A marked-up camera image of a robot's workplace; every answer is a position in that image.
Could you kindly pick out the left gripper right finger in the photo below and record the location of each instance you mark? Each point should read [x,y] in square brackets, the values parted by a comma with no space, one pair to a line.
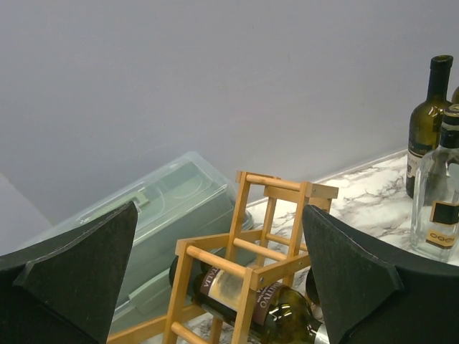
[373,292]

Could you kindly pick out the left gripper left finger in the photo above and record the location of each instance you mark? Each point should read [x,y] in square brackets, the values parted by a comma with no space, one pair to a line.
[65,289]

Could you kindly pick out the clear square liquor bottle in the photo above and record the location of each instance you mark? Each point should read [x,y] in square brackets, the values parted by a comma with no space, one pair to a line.
[434,226]

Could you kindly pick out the wooden wine rack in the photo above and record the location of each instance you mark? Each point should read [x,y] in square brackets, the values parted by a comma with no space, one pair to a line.
[245,277]

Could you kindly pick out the back left green bottle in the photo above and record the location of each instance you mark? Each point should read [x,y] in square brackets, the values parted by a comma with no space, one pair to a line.
[426,118]

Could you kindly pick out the green plastic toolbox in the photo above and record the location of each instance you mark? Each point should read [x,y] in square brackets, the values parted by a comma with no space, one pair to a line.
[187,197]

